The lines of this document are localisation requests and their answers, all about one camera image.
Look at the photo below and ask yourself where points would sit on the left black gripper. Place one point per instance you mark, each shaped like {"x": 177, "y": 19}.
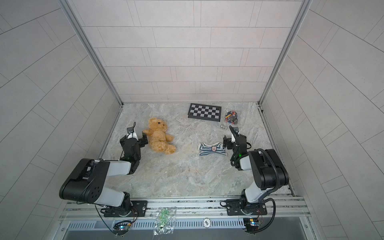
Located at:
{"x": 133, "y": 141}

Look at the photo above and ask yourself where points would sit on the brown teddy bear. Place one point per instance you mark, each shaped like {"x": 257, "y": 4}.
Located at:
{"x": 159, "y": 140}

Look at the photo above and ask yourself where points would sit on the blue white striped sweater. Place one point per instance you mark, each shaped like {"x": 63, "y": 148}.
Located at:
{"x": 217, "y": 148}

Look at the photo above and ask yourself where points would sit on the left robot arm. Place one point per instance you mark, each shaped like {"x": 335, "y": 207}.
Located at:
{"x": 86, "y": 183}

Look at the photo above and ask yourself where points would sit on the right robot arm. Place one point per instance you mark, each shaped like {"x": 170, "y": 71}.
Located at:
{"x": 269, "y": 175}

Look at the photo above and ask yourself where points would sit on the small metal object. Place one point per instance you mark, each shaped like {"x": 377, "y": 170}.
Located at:
{"x": 223, "y": 126}

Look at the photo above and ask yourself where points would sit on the bag of colourful small parts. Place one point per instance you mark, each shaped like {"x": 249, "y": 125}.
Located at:
{"x": 231, "y": 117}

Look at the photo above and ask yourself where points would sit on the black white chessboard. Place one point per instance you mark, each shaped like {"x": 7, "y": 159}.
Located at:
{"x": 205, "y": 112}

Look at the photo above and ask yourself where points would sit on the right circuit board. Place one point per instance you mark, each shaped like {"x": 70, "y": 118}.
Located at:
{"x": 251, "y": 225}

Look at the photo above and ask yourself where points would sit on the circuit board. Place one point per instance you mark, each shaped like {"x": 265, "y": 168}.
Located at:
{"x": 251, "y": 225}
{"x": 121, "y": 228}

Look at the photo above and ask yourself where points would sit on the clear bag with green parts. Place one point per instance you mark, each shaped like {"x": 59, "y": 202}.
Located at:
{"x": 165, "y": 221}

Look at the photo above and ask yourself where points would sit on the round white sticker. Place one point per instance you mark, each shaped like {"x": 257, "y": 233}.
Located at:
{"x": 207, "y": 223}

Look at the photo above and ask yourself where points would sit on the left circuit board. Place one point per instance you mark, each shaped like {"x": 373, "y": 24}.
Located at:
{"x": 121, "y": 228}

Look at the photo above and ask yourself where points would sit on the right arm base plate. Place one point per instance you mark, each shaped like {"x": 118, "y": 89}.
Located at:
{"x": 236, "y": 207}

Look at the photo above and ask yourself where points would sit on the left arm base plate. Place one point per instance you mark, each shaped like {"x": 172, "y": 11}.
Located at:
{"x": 133, "y": 209}

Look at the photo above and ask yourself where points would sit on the aluminium mounting rail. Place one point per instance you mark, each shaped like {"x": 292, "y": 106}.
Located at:
{"x": 199, "y": 207}

